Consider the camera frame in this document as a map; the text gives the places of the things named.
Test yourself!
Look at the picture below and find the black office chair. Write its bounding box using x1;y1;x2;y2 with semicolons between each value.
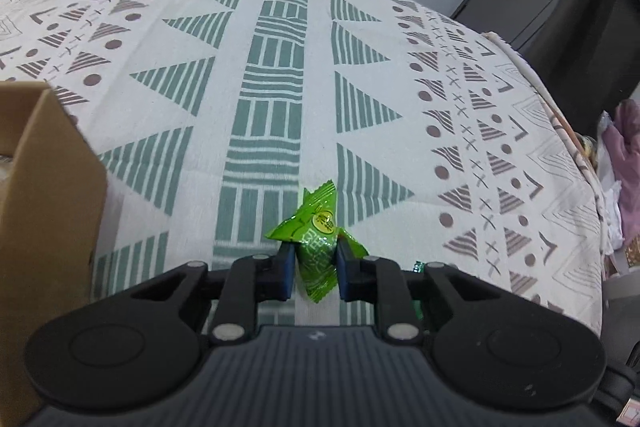
449;0;640;135

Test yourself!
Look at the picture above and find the green candy packet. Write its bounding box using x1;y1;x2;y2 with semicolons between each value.
264;179;371;306
411;260;427;322

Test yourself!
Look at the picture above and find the pink cloth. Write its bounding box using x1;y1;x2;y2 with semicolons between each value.
601;99;640;260

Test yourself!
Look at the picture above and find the brown cardboard box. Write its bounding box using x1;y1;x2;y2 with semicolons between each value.
0;81;109;427

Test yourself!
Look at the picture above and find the patterned white tablecloth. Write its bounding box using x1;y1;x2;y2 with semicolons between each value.
0;0;610;344

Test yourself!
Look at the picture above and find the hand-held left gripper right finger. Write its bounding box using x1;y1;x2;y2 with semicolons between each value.
336;239;506;347

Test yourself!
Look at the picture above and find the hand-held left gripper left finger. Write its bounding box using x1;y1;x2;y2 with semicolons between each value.
127;244;297;347

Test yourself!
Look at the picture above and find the white plastic bag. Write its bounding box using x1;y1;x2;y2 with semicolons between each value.
594;111;627;254

